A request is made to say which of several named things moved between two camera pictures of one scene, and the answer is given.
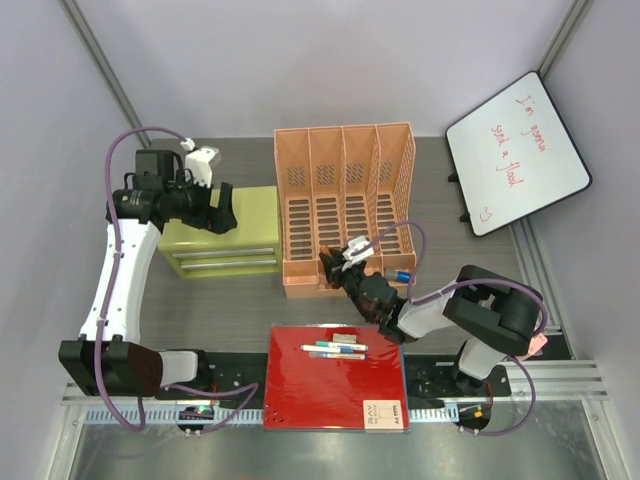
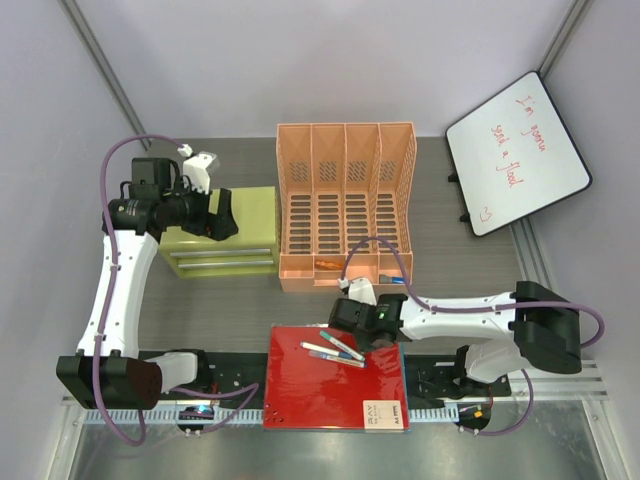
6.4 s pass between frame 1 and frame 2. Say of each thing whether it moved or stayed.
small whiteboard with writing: stayed
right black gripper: moved
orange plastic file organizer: stayed
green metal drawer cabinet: stayed
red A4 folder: stayed
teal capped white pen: moved
